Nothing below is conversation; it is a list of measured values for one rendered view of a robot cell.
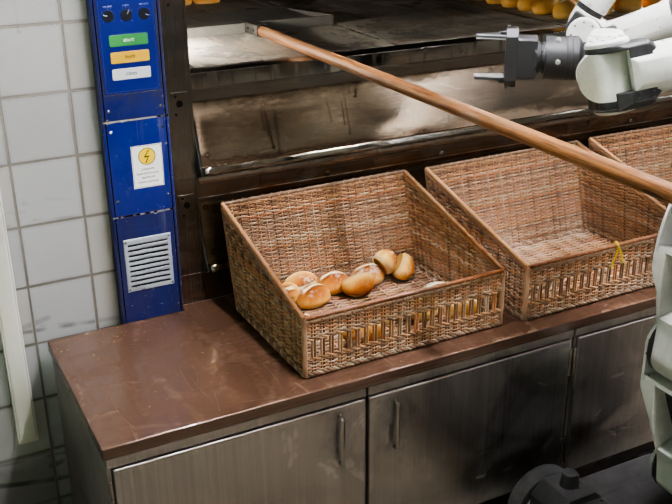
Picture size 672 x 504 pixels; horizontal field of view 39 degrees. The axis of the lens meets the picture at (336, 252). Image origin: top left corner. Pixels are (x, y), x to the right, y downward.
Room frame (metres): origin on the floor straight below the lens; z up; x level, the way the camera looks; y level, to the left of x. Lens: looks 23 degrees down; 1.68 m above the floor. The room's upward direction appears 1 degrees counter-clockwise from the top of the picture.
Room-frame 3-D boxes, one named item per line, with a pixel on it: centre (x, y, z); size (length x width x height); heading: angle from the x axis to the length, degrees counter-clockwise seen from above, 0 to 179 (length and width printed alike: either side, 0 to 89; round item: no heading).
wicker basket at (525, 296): (2.46, -0.60, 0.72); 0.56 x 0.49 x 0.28; 118
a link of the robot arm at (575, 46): (1.95, -0.53, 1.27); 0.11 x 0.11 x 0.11; 82
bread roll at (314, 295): (2.22, 0.06, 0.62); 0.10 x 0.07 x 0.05; 130
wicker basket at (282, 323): (2.19, -0.06, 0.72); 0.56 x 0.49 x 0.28; 118
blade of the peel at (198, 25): (2.98, 0.33, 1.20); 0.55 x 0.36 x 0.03; 118
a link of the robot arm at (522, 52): (1.95, -0.41, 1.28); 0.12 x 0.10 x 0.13; 82
